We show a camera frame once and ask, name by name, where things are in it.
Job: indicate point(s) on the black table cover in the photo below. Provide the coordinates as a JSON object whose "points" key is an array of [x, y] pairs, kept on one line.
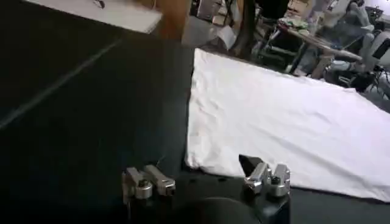
{"points": [[76, 121]]}

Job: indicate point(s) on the white humanoid robot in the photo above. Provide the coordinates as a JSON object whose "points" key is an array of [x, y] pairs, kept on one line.
{"points": [[381, 42]]}

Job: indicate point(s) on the white standing desk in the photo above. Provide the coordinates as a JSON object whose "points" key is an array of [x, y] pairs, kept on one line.
{"points": [[320, 43]]}

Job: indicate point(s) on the wooden partition screen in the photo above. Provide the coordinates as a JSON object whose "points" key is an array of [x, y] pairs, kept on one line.
{"points": [[173, 18]]}

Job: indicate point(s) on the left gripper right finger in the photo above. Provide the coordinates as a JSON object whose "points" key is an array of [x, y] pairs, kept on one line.
{"points": [[265, 178]]}

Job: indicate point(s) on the pile of clothes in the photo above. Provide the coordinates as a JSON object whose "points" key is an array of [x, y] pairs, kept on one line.
{"points": [[294, 24]]}

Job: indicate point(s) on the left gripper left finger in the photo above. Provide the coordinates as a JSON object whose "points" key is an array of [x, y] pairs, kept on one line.
{"points": [[143, 185]]}

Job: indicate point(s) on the white printed shirt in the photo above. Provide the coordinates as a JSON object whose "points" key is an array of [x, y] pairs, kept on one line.
{"points": [[274, 121]]}

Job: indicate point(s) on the white side table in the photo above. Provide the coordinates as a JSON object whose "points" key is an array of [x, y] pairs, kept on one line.
{"points": [[122, 15]]}

